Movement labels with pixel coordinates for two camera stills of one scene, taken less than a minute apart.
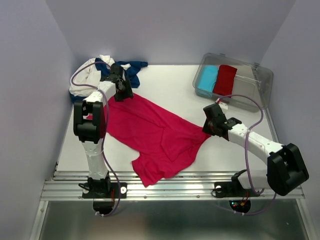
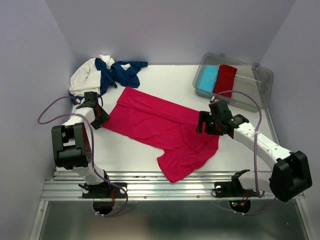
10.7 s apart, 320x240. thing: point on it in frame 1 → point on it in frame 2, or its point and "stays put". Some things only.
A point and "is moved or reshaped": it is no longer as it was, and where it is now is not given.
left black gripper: (128, 92) → (105, 117)
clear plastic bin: (242, 84) stays put
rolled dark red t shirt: (225, 80) stays put
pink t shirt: (163, 142) is moved or reshaped
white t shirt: (85, 77) stays put
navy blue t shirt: (104, 70) stays put
